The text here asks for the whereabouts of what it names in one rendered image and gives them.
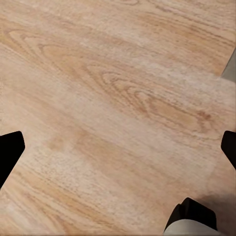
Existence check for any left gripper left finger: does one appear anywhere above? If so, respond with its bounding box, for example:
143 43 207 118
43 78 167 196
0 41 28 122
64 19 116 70
0 131 25 188

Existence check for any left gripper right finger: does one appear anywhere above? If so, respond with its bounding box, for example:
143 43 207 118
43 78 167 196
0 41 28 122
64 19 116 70
221 130 236 169

